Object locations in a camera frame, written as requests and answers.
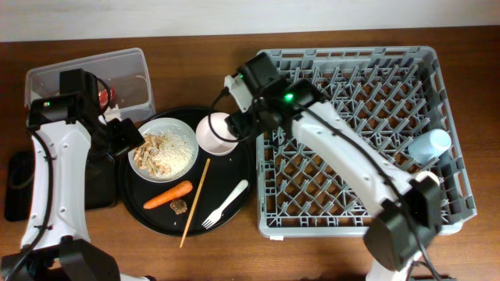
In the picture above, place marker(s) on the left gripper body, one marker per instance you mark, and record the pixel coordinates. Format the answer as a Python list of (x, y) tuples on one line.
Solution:
[(115, 141)]

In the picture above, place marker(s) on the grey plate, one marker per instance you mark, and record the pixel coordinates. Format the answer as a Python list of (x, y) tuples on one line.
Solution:
[(159, 127)]

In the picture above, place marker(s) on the white rice pile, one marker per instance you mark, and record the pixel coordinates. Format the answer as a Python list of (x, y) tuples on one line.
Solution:
[(176, 154)]

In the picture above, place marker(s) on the white tissue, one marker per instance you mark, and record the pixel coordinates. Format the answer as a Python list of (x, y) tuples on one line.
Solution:
[(112, 113)]

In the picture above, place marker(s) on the clear plastic waste bin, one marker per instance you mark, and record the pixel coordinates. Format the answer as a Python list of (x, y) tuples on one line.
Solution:
[(125, 71)]

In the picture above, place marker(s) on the white saucer plate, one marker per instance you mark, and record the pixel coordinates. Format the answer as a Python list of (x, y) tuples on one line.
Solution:
[(213, 136)]

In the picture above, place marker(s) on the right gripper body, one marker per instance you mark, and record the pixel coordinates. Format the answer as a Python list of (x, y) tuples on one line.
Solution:
[(251, 122)]

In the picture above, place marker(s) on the blue plastic cup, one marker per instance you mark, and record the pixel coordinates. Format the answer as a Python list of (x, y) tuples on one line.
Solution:
[(431, 144)]

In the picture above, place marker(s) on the brown food scrap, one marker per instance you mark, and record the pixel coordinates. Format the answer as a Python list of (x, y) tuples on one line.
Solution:
[(179, 206)]

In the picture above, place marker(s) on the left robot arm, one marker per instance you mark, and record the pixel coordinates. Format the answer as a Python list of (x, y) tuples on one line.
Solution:
[(56, 244)]

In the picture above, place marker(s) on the white plastic fork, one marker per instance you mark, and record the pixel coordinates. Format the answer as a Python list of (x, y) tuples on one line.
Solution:
[(216, 215)]

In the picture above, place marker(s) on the grey dishwasher rack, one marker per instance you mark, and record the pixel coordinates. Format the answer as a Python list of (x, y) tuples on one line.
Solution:
[(389, 96)]

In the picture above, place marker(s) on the round black serving tray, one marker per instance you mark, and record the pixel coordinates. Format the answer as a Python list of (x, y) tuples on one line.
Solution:
[(224, 173)]

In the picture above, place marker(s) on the black rectangular tray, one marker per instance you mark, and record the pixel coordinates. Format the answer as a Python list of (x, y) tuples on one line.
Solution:
[(100, 184)]

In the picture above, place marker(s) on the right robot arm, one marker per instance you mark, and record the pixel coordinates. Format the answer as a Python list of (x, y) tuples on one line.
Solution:
[(406, 208)]

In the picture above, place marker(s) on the small white cup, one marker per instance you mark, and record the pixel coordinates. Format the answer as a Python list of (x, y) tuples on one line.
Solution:
[(422, 175)]

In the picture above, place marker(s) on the orange carrot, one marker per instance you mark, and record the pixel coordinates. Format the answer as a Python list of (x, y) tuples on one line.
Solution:
[(172, 194)]

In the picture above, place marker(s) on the red snack wrapper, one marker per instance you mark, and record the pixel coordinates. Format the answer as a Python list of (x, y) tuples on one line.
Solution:
[(105, 98)]

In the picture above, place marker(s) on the wooden chopstick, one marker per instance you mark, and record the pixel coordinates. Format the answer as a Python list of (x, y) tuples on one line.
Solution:
[(195, 202)]

